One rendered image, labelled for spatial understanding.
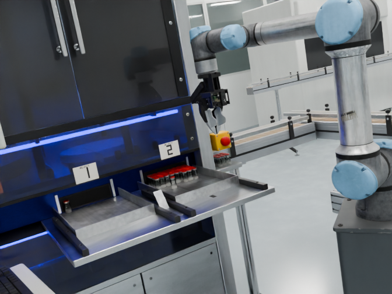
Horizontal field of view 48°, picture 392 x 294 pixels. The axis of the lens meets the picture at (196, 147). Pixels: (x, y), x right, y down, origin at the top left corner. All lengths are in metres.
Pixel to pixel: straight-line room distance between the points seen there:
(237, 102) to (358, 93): 6.31
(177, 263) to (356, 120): 0.98
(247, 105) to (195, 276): 5.88
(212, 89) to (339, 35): 0.48
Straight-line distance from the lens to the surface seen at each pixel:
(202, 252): 1.89
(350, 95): 1.21
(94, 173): 1.63
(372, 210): 1.41
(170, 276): 1.85
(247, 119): 7.60
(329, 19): 1.19
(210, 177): 1.75
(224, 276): 1.99
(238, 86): 7.50
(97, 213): 1.59
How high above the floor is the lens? 1.34
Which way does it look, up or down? 11 degrees down
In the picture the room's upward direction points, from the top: 10 degrees counter-clockwise
